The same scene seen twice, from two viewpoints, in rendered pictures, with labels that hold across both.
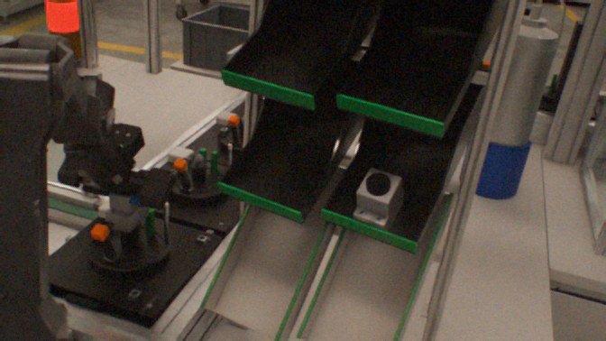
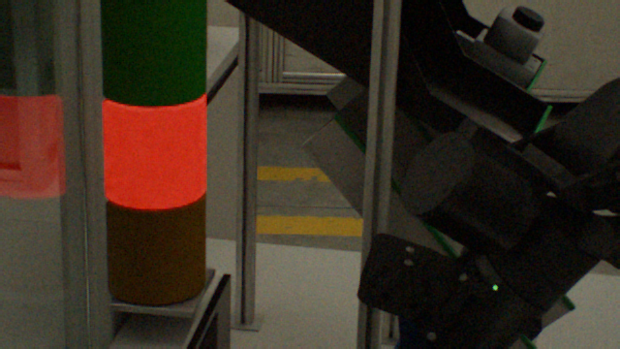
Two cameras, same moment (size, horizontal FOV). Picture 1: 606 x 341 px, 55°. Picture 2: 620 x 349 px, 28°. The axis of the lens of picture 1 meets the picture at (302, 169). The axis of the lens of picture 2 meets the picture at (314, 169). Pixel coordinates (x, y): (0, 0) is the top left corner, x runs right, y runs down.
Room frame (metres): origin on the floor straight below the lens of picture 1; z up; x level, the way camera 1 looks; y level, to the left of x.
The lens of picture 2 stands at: (0.99, 1.00, 1.54)
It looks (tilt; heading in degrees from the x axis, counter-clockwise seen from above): 21 degrees down; 262
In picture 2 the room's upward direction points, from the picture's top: 2 degrees clockwise
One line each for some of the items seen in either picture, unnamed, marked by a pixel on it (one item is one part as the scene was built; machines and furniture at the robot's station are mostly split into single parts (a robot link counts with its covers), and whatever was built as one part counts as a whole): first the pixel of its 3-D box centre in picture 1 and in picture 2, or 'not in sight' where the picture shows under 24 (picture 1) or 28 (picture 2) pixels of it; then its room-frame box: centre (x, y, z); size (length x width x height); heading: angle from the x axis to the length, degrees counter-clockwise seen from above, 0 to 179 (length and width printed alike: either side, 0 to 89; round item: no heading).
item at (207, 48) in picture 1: (253, 43); not in sight; (2.96, 0.32, 0.73); 0.62 x 0.42 x 0.23; 74
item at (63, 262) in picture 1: (130, 258); not in sight; (0.82, 0.28, 0.96); 0.24 x 0.24 x 0.02; 74
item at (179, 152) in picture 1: (198, 170); not in sight; (1.06, 0.21, 1.01); 0.24 x 0.24 x 0.13; 74
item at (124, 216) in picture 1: (130, 200); not in sight; (0.82, 0.28, 1.08); 0.08 x 0.04 x 0.07; 164
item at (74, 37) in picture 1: (65, 42); (155, 237); (0.98, 0.43, 1.28); 0.05 x 0.05 x 0.05
